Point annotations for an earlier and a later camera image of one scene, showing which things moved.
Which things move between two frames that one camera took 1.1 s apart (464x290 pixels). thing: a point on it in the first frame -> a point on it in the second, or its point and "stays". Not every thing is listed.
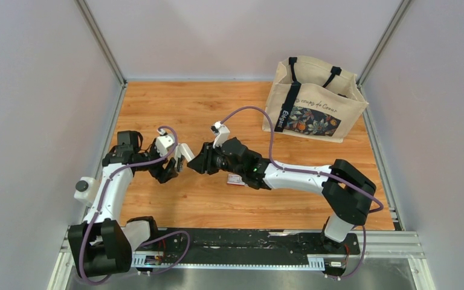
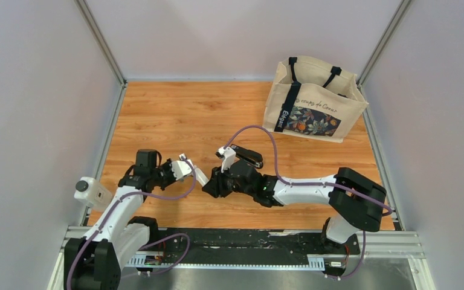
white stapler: [183, 149] -> [199, 176]
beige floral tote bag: [312, 98] stays
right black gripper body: [219, 162] -> [218, 174]
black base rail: [168, 249] stays
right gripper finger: [199, 164] -> [218, 188]
